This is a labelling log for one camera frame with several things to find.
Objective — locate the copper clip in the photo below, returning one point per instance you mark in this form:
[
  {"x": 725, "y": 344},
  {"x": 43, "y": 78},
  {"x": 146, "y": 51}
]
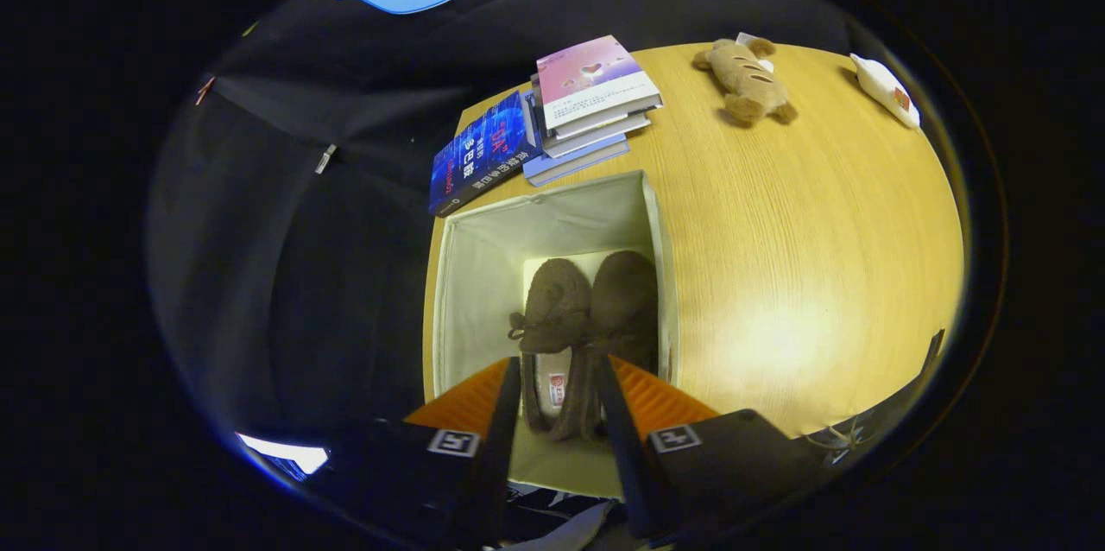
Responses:
[{"x": 205, "y": 90}]

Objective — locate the green fabric storage box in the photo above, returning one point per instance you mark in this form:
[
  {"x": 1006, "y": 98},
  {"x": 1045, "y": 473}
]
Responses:
[{"x": 483, "y": 275}]

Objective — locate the silver metal clip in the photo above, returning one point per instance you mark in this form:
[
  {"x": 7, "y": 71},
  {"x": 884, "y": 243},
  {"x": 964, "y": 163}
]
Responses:
[{"x": 325, "y": 159}]

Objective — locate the white cover book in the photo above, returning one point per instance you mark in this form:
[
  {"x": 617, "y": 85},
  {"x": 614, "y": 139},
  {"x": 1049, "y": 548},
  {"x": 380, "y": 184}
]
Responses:
[{"x": 596, "y": 143}]

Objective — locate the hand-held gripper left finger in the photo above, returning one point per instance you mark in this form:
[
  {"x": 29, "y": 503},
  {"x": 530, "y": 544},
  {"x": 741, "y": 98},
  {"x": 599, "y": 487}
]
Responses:
[{"x": 505, "y": 447}]

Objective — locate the white pouch with red label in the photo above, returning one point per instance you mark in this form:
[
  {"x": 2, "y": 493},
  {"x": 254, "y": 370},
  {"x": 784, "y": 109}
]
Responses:
[{"x": 885, "y": 89}]

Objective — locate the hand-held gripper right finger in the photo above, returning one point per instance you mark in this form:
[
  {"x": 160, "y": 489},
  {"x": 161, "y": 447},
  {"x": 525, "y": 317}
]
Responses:
[{"x": 626, "y": 465}]

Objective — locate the black backdrop cloth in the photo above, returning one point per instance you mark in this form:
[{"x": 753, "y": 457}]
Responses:
[{"x": 302, "y": 231}]

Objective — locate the brown plush toy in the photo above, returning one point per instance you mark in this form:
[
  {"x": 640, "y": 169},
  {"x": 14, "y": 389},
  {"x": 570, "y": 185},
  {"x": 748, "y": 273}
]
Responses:
[{"x": 747, "y": 80}]

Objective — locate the brown fuzzy shoe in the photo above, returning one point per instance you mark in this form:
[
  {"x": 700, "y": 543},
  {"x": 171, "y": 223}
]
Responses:
[
  {"x": 557, "y": 300},
  {"x": 626, "y": 292}
]

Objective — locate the dark blue book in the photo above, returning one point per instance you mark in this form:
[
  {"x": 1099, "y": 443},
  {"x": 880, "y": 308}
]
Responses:
[{"x": 483, "y": 154}]

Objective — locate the pink cover book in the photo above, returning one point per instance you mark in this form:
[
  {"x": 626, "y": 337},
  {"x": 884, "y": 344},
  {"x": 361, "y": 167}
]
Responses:
[{"x": 587, "y": 72}]

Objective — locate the pale blue cover book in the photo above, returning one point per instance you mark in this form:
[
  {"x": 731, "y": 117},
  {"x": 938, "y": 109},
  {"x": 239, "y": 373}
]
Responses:
[{"x": 574, "y": 167}]

